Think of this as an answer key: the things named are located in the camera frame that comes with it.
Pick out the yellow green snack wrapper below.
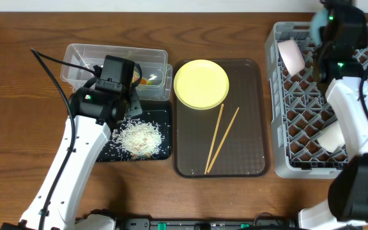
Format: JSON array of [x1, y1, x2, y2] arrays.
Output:
[[132, 71, 153, 85]]

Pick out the light blue bowl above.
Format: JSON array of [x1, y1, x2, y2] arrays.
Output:
[[309, 9, 328, 47]]

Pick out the pink white bowl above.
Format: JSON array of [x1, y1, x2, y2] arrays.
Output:
[[278, 40, 305, 76]]

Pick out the rice food scraps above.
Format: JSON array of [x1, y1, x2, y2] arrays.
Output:
[[104, 118, 171, 161]]

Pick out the yellow plate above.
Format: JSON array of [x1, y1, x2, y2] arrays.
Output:
[[174, 59, 229, 110]]

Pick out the small white cup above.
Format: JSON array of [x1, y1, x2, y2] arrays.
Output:
[[317, 121, 345, 153]]

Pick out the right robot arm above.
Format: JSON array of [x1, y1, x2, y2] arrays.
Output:
[[298, 0, 368, 229]]

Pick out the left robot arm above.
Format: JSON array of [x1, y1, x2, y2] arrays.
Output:
[[1, 55, 142, 229]]

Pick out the clear plastic waste bin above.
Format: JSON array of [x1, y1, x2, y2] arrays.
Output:
[[63, 43, 173, 101]]

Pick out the black waste tray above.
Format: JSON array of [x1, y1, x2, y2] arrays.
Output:
[[97, 101, 172, 162]]

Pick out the brown serving tray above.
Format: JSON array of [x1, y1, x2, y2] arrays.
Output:
[[173, 59, 270, 178]]

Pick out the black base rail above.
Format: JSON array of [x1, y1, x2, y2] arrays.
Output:
[[75, 209, 300, 230]]

